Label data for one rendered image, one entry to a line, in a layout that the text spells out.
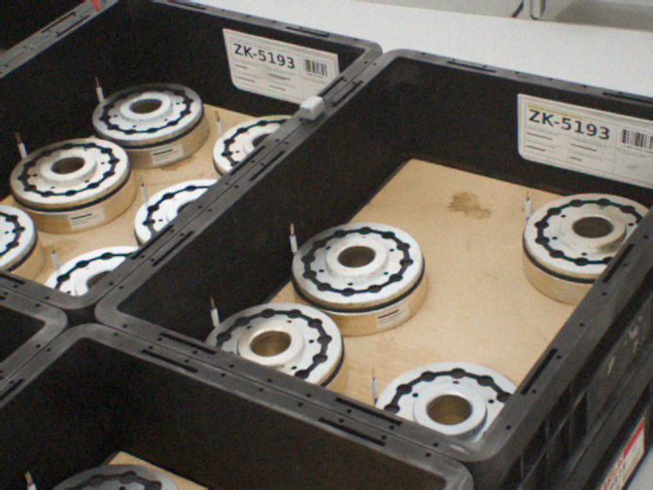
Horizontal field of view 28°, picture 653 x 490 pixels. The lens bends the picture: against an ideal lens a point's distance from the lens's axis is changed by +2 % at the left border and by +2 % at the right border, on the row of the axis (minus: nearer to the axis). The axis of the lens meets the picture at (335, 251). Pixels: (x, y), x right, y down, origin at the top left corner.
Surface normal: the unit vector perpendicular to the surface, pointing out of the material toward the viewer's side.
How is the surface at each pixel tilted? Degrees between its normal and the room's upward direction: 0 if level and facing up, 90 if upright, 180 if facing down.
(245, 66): 90
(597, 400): 90
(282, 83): 90
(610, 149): 90
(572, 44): 0
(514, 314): 0
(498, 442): 0
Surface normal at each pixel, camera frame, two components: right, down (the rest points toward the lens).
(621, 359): 0.84, 0.26
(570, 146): -0.54, 0.55
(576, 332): -0.11, -0.79
